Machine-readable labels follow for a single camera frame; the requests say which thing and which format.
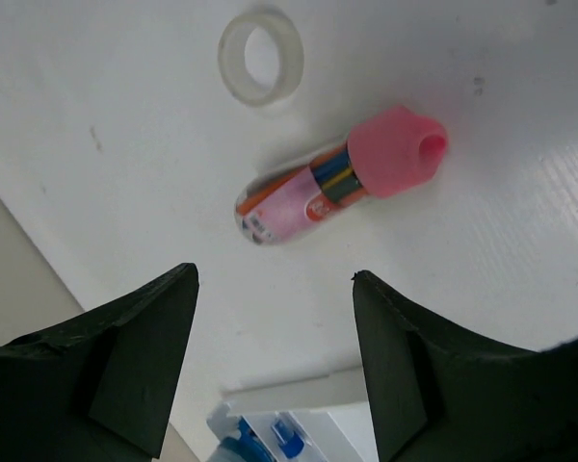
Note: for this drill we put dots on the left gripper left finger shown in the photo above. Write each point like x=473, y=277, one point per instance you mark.
x=100, y=386

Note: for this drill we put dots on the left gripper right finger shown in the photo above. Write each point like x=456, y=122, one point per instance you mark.
x=440, y=392

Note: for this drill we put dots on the clear blue-capped glue bottle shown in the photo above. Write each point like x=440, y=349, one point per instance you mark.
x=259, y=439

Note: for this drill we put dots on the white compartment tray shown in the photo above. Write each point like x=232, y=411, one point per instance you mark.
x=331, y=413

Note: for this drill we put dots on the pink-capped marker tube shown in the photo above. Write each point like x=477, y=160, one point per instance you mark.
x=380, y=157

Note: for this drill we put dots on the clear tape roll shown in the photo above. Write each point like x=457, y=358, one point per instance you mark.
x=261, y=57

